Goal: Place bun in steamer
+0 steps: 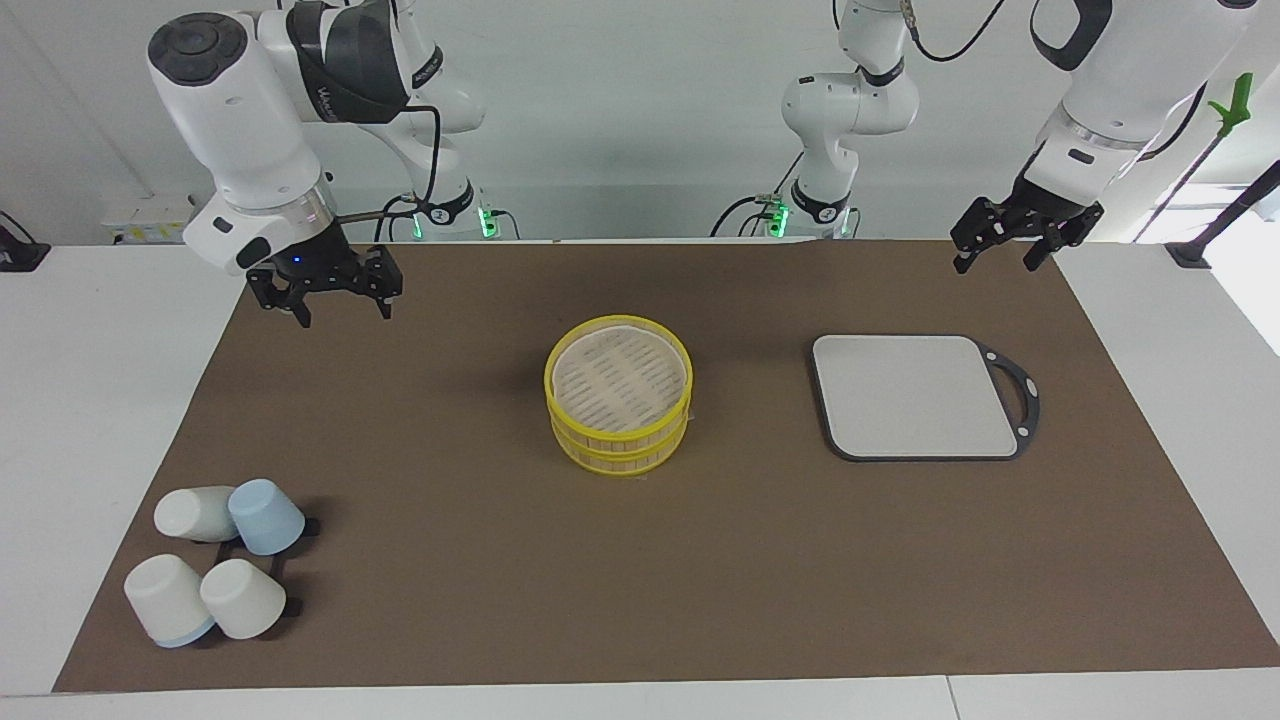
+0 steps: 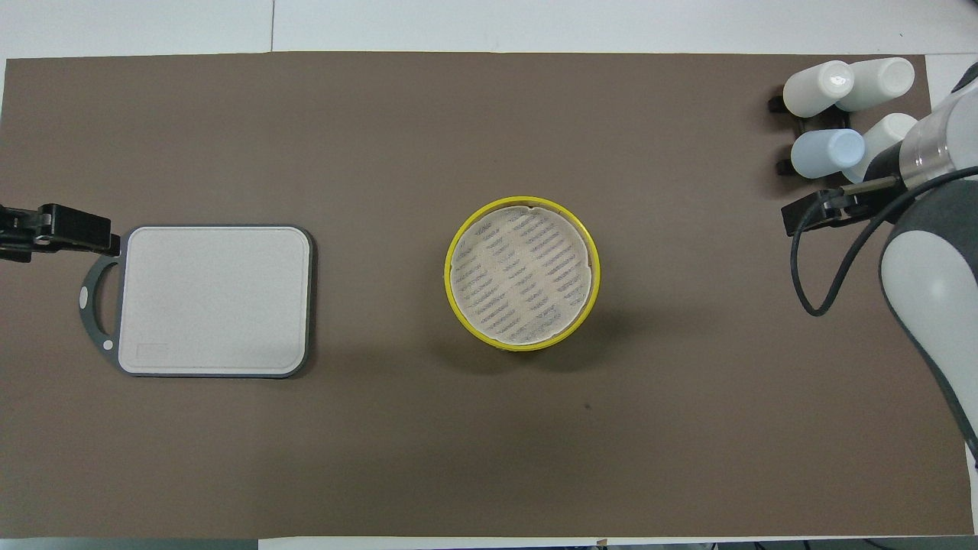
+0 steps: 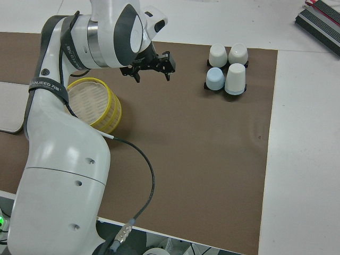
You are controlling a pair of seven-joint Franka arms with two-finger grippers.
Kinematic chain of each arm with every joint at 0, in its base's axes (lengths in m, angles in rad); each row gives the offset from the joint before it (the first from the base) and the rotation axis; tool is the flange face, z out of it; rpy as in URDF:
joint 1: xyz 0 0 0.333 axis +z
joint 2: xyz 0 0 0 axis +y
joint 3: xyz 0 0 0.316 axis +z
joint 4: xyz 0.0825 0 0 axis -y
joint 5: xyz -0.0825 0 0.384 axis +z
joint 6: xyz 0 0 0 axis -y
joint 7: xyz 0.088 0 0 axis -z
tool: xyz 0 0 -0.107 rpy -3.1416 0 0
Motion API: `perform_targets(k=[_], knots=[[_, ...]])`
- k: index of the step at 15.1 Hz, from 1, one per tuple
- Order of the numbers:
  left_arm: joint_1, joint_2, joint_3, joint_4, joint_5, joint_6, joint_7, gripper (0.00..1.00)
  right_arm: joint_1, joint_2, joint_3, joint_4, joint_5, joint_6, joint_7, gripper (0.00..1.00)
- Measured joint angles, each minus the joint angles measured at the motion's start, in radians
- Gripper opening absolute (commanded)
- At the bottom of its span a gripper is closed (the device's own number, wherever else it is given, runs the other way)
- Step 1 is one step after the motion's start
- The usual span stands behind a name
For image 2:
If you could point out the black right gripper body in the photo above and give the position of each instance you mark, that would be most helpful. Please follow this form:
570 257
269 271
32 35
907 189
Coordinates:
871 198

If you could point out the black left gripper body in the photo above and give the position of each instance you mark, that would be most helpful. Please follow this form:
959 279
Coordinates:
19 233

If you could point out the white perforated steamer liner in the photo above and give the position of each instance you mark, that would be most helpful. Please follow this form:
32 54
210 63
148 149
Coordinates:
519 275

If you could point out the yellow-rimmed steamer lid tray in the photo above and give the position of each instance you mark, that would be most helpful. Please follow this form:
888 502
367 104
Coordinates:
449 275

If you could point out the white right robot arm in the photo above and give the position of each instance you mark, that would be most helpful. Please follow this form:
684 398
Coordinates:
932 283

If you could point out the light blue plastic cup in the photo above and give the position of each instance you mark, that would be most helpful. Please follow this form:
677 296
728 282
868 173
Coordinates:
825 153

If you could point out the white plastic cup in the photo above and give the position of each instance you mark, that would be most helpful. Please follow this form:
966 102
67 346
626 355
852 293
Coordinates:
886 134

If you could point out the black cup rack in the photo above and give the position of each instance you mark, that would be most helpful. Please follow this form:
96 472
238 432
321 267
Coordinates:
776 104

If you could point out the white cup with blue rim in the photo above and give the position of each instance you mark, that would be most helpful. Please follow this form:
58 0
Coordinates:
879 80

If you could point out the cream plastic cup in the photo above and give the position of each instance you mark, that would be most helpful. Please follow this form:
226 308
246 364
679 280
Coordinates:
814 90

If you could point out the grey cutting board dark rim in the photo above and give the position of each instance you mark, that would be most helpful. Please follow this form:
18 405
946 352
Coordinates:
214 298

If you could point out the brown table mat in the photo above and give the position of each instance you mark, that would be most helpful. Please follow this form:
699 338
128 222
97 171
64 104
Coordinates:
382 458

